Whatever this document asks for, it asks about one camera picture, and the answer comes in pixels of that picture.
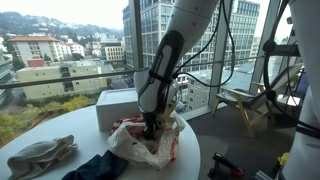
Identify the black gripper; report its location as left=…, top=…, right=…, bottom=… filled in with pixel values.
left=142, top=112, right=162, bottom=140

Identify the magenta shirt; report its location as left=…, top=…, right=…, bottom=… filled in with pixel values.
left=126, top=124, right=158, bottom=154

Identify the white red striped plastic bag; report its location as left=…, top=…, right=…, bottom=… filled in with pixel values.
left=107, top=113, right=186, bottom=170

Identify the navy blue shirt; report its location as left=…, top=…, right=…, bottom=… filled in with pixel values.
left=61, top=149, right=130, bottom=180

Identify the white rectangular box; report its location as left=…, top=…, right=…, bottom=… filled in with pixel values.
left=95, top=88, right=141, bottom=132

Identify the black red tool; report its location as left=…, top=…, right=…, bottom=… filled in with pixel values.
left=207, top=152, right=245, bottom=180

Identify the wooden sling chair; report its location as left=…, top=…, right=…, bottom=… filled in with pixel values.
left=211, top=63, right=304, bottom=138

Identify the grey window mullion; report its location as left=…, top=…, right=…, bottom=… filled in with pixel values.
left=128, top=0, right=145, bottom=89
left=249, top=0, right=283, bottom=94
left=208, top=0, right=234, bottom=108

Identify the grey window railing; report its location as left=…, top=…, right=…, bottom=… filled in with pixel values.
left=0, top=54, right=268, bottom=89

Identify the grey shirt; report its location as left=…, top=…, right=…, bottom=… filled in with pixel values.
left=7, top=134, right=79, bottom=180

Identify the small yellow object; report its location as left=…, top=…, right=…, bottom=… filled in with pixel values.
left=277, top=152, right=290, bottom=167

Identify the thin black camera cable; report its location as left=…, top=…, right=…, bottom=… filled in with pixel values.
left=171, top=0, right=237, bottom=89

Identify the black horizontal mount bar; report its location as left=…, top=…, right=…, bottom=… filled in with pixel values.
left=263, top=39, right=301, bottom=58

